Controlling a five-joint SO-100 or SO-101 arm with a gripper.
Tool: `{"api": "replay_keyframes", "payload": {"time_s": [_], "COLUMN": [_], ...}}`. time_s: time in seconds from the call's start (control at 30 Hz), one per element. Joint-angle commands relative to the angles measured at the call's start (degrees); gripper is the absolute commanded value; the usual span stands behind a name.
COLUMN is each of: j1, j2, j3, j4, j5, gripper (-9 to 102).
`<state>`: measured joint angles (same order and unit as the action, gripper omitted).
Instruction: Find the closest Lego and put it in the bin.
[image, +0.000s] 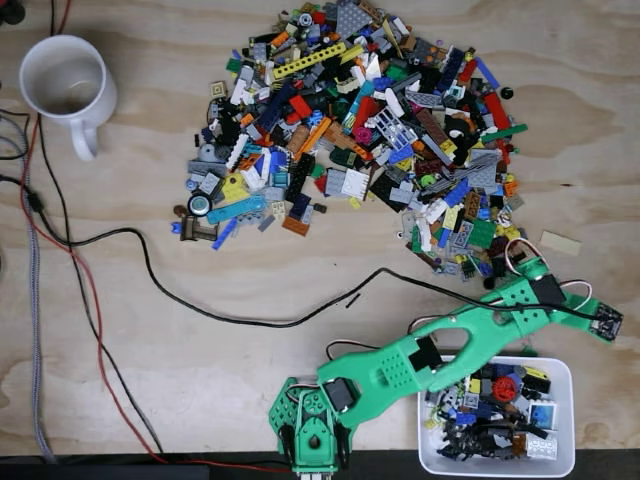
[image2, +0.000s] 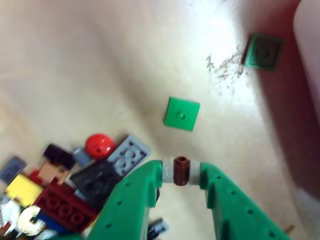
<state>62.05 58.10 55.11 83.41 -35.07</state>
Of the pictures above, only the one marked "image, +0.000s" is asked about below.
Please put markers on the orange long Lego plate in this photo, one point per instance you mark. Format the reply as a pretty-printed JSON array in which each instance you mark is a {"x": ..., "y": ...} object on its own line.
[{"x": 312, "y": 139}]

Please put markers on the blue long Lego plate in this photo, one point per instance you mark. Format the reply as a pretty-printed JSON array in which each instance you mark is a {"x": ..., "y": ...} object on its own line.
[{"x": 487, "y": 72}]

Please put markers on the narrow blue Lego plate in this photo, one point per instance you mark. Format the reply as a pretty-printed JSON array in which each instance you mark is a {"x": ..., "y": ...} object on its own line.
[{"x": 224, "y": 235}]

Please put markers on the short red Lego brick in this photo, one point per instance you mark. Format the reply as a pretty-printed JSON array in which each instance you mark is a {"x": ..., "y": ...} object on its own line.
[{"x": 300, "y": 105}]

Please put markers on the small black round Lego piece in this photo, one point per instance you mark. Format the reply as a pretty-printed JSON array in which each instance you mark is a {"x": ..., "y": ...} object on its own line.
[{"x": 488, "y": 283}]

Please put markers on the bare camera circuit board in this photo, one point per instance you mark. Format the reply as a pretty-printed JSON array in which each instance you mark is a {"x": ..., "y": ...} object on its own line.
[{"x": 607, "y": 322}]

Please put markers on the green square Lego plate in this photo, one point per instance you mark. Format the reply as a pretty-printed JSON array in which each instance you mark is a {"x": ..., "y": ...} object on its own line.
[{"x": 482, "y": 232}]

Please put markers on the long red Lego brick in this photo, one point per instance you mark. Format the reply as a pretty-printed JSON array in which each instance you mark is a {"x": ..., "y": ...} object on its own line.
[{"x": 496, "y": 111}]

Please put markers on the white studded Lego brick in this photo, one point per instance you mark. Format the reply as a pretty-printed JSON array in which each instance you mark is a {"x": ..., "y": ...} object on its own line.
[{"x": 541, "y": 446}]

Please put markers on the black object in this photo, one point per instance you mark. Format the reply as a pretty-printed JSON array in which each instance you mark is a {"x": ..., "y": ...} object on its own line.
[{"x": 10, "y": 10}]

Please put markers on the dark brown Lego chair piece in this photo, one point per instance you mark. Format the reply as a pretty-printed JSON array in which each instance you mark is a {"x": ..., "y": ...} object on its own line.
[{"x": 197, "y": 229}]

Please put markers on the grey round Lego dish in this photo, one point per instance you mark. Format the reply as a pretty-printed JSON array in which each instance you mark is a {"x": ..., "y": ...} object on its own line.
[{"x": 206, "y": 152}]

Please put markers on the brown long Lego plate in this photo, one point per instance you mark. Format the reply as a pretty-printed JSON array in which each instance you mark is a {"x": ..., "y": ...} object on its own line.
[{"x": 431, "y": 126}]

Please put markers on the small yellow Lego brick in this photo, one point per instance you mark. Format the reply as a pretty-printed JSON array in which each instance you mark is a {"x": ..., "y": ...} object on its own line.
[{"x": 475, "y": 385}]

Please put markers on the black square Lego plate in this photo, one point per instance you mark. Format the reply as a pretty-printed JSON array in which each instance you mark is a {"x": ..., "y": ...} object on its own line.
[{"x": 387, "y": 190}]

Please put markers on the yellow Lego beam with holes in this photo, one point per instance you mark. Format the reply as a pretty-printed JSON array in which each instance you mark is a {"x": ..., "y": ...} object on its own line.
[{"x": 310, "y": 60}]

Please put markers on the yellow black Lego piece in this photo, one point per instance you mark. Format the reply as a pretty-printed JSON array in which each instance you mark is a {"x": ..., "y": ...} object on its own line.
[{"x": 536, "y": 375}]

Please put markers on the dark blue long Lego piece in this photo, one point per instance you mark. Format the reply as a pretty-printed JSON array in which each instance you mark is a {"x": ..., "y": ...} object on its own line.
[{"x": 277, "y": 102}]

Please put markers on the green long Lego plate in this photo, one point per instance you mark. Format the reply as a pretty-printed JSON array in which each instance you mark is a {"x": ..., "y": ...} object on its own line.
[{"x": 505, "y": 132}]

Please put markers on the round black silver Lego dish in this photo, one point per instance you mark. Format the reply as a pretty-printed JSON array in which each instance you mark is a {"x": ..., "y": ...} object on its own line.
[{"x": 198, "y": 205}]

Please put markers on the blue Lego brick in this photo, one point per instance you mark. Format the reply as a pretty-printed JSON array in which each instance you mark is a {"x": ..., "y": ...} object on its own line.
[{"x": 456, "y": 192}]

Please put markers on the white ceramic mug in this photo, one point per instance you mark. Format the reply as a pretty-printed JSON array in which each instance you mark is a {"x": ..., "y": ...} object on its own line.
[{"x": 65, "y": 75}]

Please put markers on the dark printed Lego tile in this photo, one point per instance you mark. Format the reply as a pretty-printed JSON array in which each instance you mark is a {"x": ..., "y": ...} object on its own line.
[{"x": 499, "y": 266}]

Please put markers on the small green Lego brick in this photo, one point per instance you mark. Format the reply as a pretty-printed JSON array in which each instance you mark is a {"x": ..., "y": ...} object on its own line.
[{"x": 233, "y": 64}]

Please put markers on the tan printed square Lego tile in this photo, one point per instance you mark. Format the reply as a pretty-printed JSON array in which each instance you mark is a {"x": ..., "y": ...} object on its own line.
[{"x": 218, "y": 90}]

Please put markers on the orange brown Lego brick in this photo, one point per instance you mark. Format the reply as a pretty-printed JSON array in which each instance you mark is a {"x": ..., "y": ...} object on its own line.
[{"x": 296, "y": 226}]

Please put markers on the white ridged long Lego piece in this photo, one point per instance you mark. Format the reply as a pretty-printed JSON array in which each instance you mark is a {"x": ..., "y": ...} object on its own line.
[{"x": 236, "y": 152}]

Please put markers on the white Lego plate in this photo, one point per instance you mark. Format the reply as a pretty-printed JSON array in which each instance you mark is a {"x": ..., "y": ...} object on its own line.
[{"x": 357, "y": 183}]

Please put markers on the red Lego gear wheel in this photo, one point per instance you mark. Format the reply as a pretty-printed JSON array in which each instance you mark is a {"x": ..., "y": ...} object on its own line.
[{"x": 504, "y": 389}]

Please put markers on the white Lego lattice window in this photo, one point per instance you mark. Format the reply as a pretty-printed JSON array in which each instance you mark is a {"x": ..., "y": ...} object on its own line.
[{"x": 395, "y": 127}]

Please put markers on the dark grey Lego wedge plate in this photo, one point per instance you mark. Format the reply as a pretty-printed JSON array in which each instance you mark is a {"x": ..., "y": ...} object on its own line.
[{"x": 352, "y": 17}]

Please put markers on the white plastic bin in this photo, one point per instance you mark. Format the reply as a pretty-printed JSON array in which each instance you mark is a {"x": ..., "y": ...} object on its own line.
[{"x": 425, "y": 450}]

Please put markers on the magenta Lego flower piece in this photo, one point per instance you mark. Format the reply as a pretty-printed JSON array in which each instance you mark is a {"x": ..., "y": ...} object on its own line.
[{"x": 365, "y": 135}]

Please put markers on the large grey Lego wedge plate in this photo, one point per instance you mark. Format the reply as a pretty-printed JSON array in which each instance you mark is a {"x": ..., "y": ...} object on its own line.
[{"x": 477, "y": 170}]

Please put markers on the grey printed Lego tile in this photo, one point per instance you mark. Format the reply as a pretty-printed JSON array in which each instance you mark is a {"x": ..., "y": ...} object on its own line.
[{"x": 472, "y": 400}]

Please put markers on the black long Lego plate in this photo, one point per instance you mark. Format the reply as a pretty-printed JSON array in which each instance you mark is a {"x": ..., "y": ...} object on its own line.
[{"x": 302, "y": 171}]

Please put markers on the blue white printed Lego tile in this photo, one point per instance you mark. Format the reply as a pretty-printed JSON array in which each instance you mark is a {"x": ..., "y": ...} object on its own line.
[{"x": 541, "y": 416}]

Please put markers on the teal long Lego piece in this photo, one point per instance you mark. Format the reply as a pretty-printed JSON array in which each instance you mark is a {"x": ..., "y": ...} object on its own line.
[{"x": 235, "y": 210}]

